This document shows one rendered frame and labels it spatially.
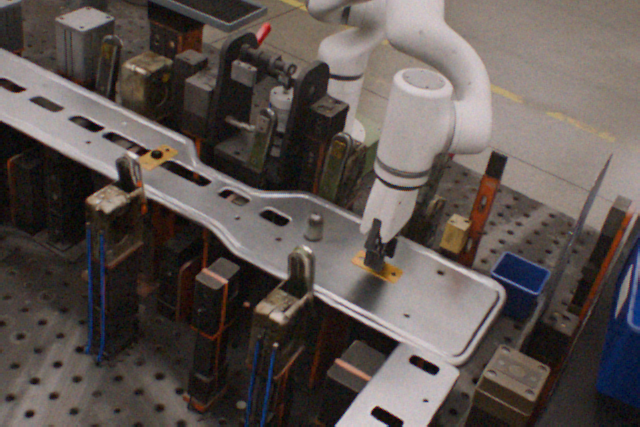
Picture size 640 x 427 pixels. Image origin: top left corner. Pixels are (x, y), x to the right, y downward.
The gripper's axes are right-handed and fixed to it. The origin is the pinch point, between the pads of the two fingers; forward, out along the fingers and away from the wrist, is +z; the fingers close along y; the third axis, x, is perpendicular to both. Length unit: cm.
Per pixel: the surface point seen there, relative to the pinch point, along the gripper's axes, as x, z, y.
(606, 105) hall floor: -6, 104, -313
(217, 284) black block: -18.0, 4.3, 19.3
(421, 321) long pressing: 11.3, 3.3, 6.7
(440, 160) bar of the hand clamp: 1.4, -11.6, -14.2
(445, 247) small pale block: 7.3, 1.8, -10.8
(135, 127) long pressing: -56, 3, -5
